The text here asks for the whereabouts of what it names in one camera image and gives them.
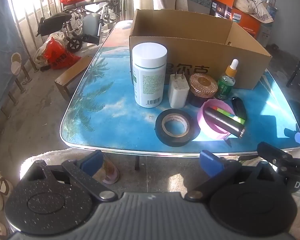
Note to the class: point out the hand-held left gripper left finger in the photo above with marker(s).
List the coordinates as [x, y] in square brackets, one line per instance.
[91, 162]

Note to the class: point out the wide orange appliance box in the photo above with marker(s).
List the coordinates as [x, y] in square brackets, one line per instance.
[250, 25]

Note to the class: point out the green marker pen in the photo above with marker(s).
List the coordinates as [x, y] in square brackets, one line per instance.
[236, 118]

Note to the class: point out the wooden stool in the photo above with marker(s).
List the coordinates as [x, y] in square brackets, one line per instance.
[72, 73]

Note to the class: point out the green dropper bottle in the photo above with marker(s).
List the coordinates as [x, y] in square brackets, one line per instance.
[226, 83]

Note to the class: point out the dark jar with gold lid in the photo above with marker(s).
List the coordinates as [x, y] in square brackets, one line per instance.
[202, 82]

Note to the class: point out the white charger plug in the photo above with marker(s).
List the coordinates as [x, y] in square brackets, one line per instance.
[178, 92]

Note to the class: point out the metal railing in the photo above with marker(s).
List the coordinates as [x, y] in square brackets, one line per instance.
[33, 60]

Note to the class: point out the folded wheelchair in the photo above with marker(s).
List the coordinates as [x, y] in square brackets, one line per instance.
[90, 25]

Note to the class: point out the small black glossy case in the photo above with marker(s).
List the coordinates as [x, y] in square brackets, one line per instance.
[238, 106]

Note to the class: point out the brown cardboard box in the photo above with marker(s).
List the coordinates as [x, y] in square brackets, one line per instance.
[190, 55]

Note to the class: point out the printed cup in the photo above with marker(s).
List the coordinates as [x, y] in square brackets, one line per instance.
[110, 171]

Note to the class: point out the printed blanket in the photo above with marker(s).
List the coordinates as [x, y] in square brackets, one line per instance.
[2, 55]

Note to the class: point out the white plastic pill bottle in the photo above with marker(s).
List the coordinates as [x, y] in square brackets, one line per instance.
[147, 80]

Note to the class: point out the black rod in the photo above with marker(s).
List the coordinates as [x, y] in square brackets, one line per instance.
[293, 73]

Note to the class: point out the black electrical tape roll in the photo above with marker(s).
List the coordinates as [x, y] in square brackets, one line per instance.
[175, 141]

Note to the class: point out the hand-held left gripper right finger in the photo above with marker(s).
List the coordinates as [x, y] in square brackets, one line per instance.
[211, 162]

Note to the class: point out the black cylindrical tube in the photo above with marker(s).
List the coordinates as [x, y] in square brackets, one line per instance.
[222, 122]

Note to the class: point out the pink tape roll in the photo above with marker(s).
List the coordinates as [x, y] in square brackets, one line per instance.
[205, 127]

